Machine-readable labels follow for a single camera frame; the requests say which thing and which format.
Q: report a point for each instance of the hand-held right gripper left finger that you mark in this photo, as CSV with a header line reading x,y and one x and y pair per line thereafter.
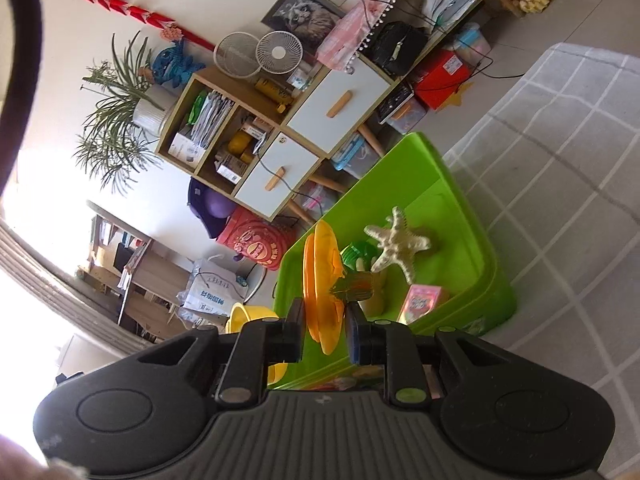
x,y
287,340

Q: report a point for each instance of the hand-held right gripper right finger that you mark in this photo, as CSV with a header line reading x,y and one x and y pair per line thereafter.
x,y
354,340

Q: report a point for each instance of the large beige hand toy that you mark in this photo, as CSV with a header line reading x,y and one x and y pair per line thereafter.
x,y
382,290

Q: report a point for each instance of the orange toy plate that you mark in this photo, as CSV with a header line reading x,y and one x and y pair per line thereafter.
x,y
322,280

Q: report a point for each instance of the pink cartoon print box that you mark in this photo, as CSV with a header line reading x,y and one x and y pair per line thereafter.
x,y
420,302

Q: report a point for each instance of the green toy vegetable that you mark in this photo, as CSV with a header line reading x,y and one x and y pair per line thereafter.
x,y
360,255

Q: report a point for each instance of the beige starfish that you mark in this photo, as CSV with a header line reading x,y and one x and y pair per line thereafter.
x,y
395,245

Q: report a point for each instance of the green plastic bin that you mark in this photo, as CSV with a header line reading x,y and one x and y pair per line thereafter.
x,y
450,240

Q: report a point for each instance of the yellow toy pot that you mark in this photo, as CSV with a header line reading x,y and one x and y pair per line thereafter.
x,y
250,315

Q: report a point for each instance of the white printed plastic bag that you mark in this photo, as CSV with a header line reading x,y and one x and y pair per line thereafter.
x,y
210,290

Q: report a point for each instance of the red gift bag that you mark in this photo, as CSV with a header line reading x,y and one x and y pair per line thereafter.
x,y
255,242

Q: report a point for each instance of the white drawer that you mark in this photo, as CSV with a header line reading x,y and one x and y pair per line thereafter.
x,y
260,200
360,85

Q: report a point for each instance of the wooden shelf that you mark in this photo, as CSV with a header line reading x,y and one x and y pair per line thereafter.
x,y
160,265

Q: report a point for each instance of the dark purple cap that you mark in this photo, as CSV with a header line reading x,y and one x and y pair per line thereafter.
x,y
200,210

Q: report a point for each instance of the blue lidded box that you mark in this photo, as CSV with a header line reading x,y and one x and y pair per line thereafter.
x,y
355,155

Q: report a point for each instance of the wooden cabinet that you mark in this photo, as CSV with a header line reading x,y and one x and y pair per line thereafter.
x,y
371,139

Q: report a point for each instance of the beige curtain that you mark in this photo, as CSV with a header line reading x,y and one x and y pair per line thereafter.
x,y
60,290

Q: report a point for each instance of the black flat box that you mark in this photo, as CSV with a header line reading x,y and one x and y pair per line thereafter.
x,y
395,102

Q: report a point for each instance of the white ribbed plant pot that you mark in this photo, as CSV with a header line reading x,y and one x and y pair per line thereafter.
x,y
152,110

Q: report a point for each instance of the red box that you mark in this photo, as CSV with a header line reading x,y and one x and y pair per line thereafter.
x,y
440,80

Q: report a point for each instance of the green potted plant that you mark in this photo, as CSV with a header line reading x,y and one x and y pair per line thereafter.
x,y
115,110

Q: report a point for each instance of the round mesh fan grill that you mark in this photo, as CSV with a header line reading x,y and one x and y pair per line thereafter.
x,y
237,55

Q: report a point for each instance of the black bag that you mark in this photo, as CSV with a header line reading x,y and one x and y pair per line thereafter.
x,y
395,47

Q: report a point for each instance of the blue plush toy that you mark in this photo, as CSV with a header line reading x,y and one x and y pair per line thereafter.
x,y
172,65

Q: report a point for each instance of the pink tasselled cloth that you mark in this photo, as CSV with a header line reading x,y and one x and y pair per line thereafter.
x,y
350,30

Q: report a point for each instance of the clear storage box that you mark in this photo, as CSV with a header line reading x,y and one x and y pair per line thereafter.
x,y
472,40

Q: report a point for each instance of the framed cat picture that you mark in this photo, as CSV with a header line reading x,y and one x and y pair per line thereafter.
x,y
305,15

